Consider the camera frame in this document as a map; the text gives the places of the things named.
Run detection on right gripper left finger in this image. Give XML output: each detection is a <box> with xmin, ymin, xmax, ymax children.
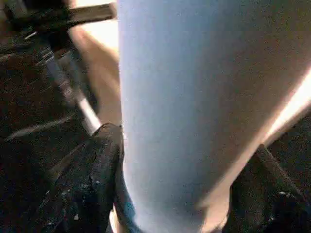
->
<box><xmin>29</xmin><ymin>122</ymin><xmax>125</xmax><ymax>233</ymax></box>

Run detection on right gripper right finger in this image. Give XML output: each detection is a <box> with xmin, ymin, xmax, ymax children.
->
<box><xmin>225</xmin><ymin>145</ymin><xmax>311</xmax><ymax>233</ymax></box>

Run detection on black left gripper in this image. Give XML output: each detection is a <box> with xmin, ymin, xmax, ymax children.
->
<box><xmin>4</xmin><ymin>0</ymin><xmax>118</xmax><ymax>113</ymax></box>

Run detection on white plastic table top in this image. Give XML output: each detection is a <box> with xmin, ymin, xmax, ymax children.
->
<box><xmin>68</xmin><ymin>0</ymin><xmax>311</xmax><ymax>233</ymax></box>

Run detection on white plastic table leg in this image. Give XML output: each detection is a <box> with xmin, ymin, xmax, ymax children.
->
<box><xmin>114</xmin><ymin>0</ymin><xmax>311</xmax><ymax>233</ymax></box>

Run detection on black plastic mat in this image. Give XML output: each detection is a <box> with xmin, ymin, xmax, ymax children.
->
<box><xmin>0</xmin><ymin>29</ymin><xmax>311</xmax><ymax>233</ymax></box>

